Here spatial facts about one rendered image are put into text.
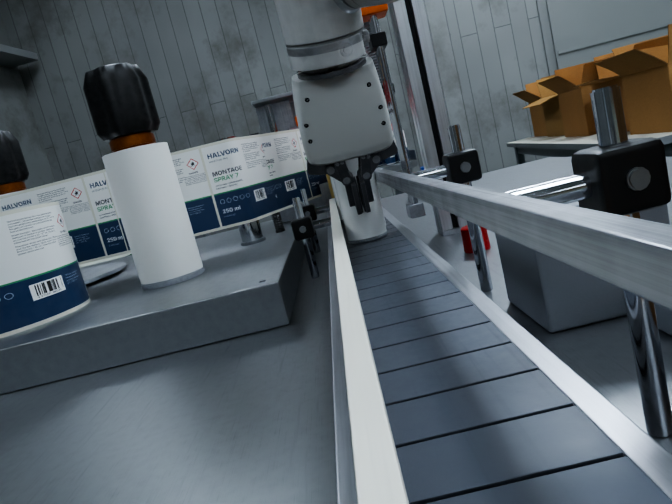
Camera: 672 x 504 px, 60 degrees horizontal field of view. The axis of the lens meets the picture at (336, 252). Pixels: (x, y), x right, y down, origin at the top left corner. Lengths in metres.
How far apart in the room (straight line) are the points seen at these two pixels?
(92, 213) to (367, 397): 0.91
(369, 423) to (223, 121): 5.22
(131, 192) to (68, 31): 5.20
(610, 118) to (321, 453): 0.23
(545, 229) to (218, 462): 0.26
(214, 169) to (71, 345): 0.44
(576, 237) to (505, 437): 0.09
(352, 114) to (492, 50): 4.68
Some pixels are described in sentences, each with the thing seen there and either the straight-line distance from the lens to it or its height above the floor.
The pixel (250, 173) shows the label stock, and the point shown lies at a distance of 1.04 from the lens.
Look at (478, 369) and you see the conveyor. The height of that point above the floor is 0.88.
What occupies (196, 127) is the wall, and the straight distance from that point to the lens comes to 5.44.
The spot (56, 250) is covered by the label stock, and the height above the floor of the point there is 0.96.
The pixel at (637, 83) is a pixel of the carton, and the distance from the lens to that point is 2.65.
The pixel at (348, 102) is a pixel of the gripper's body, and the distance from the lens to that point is 0.63.
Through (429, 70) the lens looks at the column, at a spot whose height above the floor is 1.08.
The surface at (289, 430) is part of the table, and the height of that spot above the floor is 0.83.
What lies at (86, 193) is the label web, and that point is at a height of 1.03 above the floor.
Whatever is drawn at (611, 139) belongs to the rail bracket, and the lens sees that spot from 0.28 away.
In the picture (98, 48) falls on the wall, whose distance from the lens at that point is 5.83.
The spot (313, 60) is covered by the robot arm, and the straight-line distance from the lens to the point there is 0.61.
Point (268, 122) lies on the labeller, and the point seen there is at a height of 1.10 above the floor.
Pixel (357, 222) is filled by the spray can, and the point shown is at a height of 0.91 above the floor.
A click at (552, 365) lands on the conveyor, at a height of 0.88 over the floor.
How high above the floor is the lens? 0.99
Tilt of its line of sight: 9 degrees down
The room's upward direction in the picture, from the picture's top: 14 degrees counter-clockwise
